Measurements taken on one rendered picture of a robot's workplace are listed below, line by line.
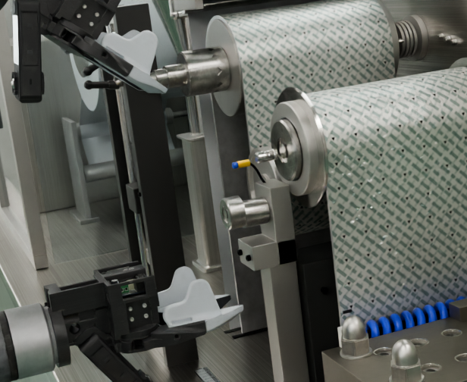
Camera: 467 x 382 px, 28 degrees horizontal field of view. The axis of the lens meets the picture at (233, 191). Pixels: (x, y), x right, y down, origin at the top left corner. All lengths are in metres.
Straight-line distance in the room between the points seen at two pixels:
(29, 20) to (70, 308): 0.31
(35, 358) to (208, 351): 0.53
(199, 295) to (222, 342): 0.48
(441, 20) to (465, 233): 0.37
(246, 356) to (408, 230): 0.40
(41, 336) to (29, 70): 0.29
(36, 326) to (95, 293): 0.07
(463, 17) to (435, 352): 0.52
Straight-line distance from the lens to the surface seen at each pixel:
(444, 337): 1.13
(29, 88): 1.07
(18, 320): 1.02
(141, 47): 1.07
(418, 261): 1.19
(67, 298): 1.03
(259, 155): 1.15
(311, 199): 1.15
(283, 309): 1.22
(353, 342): 1.08
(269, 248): 1.18
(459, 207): 1.21
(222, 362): 1.46
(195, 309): 1.05
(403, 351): 1.00
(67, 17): 1.05
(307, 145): 1.10
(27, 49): 1.06
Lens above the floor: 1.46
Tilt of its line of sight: 13 degrees down
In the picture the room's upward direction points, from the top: 7 degrees counter-clockwise
